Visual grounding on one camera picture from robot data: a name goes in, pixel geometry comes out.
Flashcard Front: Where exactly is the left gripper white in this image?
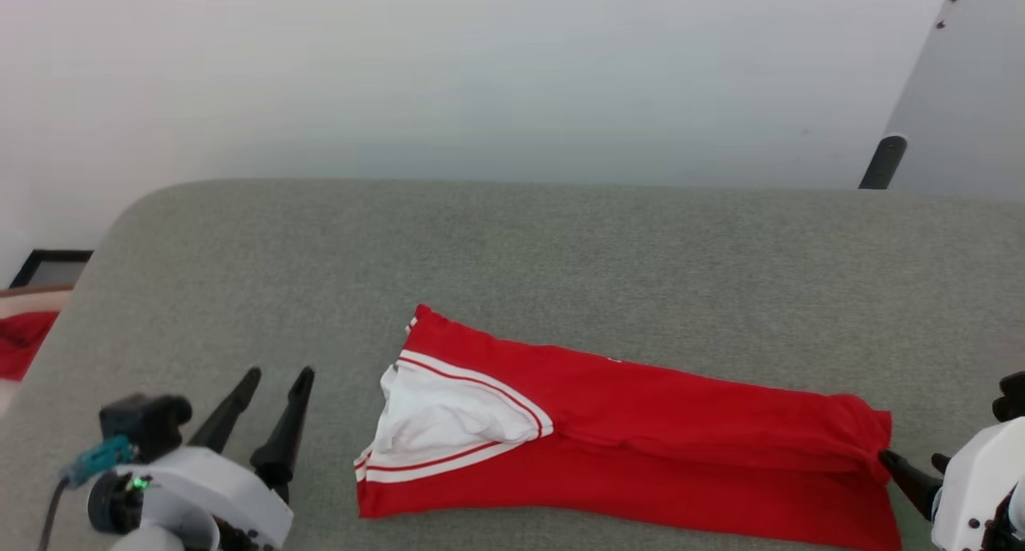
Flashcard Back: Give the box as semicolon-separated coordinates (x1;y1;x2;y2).
104;366;316;551

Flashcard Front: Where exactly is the black round post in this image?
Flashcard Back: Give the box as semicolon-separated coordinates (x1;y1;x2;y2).
858;135;908;190

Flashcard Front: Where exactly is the black picture frame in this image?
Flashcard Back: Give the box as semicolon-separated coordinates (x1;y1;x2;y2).
10;249;94;289

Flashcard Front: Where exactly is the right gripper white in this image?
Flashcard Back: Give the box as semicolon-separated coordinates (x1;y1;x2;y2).
879;417;1025;551

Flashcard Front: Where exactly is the teal left camera connector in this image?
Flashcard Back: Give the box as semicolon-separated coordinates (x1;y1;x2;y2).
60;436;135;488

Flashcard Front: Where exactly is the red and white basketball jersey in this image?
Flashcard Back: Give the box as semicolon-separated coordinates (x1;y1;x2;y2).
355;304;903;551

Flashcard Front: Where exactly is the grey wall panel with screws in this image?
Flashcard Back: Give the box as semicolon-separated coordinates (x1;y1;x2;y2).
885;0;1025;203

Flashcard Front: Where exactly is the red cloth in basket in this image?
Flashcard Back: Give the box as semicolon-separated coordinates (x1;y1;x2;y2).
0;311;61;381

